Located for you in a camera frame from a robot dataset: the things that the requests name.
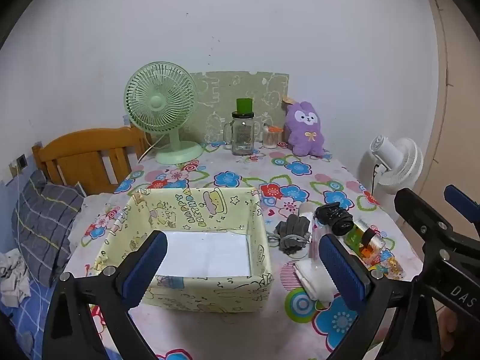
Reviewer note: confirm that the floral tablecloth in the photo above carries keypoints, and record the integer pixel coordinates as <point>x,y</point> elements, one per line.
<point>300,180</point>

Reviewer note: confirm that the white standing fan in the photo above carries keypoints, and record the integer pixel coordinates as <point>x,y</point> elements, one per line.
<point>397,165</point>

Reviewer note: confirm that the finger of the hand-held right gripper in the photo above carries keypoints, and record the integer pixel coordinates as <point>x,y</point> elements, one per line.
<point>459,198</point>
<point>416,210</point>

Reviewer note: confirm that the purple plush rabbit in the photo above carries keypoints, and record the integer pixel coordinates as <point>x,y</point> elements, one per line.
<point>303,135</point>

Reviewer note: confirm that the wall socket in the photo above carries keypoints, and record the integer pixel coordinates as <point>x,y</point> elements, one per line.
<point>22,161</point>

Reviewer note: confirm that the green printed board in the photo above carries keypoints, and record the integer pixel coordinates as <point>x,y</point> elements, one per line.
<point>225,90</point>

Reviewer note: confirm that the blue checked bed sheet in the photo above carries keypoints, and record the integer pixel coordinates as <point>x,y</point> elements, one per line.
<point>26,318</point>

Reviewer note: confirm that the wooden bed headboard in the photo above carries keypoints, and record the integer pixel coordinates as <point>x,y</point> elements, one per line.
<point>75,150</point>

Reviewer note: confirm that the white crumpled cloth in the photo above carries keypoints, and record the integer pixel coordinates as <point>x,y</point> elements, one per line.
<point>13,277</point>

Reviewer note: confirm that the grey plaid pillow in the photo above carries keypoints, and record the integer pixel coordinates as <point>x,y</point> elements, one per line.
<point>41,225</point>

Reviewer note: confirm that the black plastic bag roll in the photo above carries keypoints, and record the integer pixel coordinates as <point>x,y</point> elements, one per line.
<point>335,217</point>

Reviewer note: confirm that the grey knit gloves pair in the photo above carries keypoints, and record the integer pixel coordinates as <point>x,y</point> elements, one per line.
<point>294,228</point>

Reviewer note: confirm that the person's right hand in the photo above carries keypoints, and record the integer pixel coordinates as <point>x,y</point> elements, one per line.
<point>448,330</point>

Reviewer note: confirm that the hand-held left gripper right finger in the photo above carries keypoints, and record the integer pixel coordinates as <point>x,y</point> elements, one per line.
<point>343,270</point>

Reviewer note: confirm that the green desk fan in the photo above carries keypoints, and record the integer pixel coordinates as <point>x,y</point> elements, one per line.
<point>155,103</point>

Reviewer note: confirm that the cotton swab jar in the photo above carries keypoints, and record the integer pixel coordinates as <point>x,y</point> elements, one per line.
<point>270,140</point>

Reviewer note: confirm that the glass mug jar green lid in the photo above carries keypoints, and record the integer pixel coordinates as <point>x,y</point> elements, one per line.
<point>242,135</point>

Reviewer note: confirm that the yellow printed storage box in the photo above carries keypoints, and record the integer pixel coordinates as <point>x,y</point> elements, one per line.
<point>225,210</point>

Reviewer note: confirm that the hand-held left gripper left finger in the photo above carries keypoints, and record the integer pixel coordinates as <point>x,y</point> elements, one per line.
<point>148,266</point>

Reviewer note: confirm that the white wipes pack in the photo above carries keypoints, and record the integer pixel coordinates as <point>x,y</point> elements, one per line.
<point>315,281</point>

